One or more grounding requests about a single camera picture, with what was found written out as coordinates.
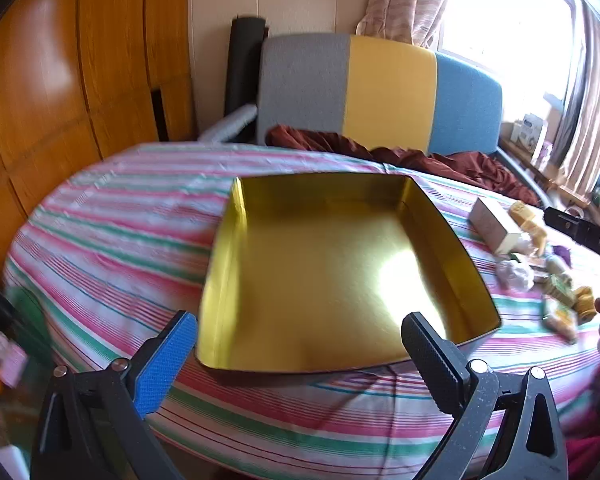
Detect dark red blanket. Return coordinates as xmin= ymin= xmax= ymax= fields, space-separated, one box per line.
xmin=265 ymin=124 xmax=541 ymax=206

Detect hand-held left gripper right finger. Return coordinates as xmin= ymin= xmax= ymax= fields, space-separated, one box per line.
xmin=401 ymin=311 xmax=568 ymax=480

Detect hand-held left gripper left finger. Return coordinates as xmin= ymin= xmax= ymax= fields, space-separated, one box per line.
xmin=30 ymin=310 xmax=198 ymax=480

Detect cream cardboard box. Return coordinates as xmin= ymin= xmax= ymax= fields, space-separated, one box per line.
xmin=469 ymin=197 xmax=523 ymax=255

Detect striped tablecloth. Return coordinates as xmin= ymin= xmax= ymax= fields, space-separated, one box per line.
xmin=2 ymin=142 xmax=600 ymax=480

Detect glass side table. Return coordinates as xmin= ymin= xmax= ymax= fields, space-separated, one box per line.
xmin=0 ymin=270 xmax=56 ymax=480

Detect gold metal tin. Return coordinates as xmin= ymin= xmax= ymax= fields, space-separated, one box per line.
xmin=195 ymin=172 xmax=502 ymax=375

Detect black rolled mat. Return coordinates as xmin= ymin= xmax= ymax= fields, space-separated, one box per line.
xmin=224 ymin=16 xmax=270 ymax=116

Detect brown sandwich cracker packet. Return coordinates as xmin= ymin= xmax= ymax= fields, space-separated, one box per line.
xmin=542 ymin=305 xmax=578 ymax=345

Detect wooden side shelf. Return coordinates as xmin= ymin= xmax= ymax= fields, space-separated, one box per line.
xmin=497 ymin=125 xmax=600 ymax=226

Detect bright window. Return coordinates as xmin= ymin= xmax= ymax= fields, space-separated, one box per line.
xmin=437 ymin=0 xmax=581 ymax=106

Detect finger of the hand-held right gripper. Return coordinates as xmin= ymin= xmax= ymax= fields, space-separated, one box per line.
xmin=544 ymin=206 xmax=600 ymax=263

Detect grey yellow blue sofa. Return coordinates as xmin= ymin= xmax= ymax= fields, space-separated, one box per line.
xmin=200 ymin=32 xmax=551 ymax=201

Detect wooden wardrobe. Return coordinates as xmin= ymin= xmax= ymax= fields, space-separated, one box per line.
xmin=0 ymin=0 xmax=196 ymax=281

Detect yellow sponge block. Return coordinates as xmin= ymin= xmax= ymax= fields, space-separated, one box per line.
xmin=509 ymin=200 xmax=543 ymax=228

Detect white carton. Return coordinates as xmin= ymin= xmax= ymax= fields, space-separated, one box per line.
xmin=510 ymin=114 xmax=548 ymax=153

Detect beige patterned curtain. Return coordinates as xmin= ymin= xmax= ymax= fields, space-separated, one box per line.
xmin=355 ymin=0 xmax=453 ymax=46
xmin=550 ymin=0 xmax=600 ymax=201

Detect white plastic bag ball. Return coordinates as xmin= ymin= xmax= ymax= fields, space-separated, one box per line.
xmin=495 ymin=259 xmax=535 ymax=291

